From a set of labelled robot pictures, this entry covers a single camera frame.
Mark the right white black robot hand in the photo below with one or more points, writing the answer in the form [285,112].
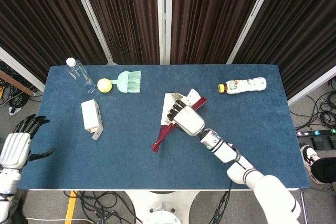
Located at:
[190,121]

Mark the red ribbed paper folding fan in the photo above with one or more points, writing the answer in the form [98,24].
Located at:
[165,103]

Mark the white cardboard box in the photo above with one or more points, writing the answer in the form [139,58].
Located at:
[90,115]

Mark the clear plastic water bottle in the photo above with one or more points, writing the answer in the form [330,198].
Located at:
[78,73]

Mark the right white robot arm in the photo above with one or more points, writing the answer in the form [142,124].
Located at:
[270,190]

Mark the black trouser leg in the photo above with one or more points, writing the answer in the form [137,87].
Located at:
[326,169]

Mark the blue table mat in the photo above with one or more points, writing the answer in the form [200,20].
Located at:
[118,155]

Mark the brown wooden beam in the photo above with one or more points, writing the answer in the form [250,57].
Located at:
[15,82]

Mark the white drink bottle yellow cap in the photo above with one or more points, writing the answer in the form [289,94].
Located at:
[244,85]

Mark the brown curtain partition panel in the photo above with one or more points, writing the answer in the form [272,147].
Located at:
[126,11]
[302,24]
[210,11]
[39,11]

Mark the mint green hand brush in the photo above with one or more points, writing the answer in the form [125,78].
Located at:
[128,82]

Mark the black numbered foot pedal strip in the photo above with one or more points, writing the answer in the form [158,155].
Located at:
[320,141]

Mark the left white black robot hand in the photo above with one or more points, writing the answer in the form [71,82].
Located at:
[13,150]

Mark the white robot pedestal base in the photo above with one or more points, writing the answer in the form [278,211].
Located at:
[161,205]

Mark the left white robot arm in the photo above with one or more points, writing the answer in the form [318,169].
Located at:
[6,190]

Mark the white black sneaker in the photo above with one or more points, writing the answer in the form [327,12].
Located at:
[309,157]

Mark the yellow green ball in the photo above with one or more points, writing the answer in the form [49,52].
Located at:
[104,85]

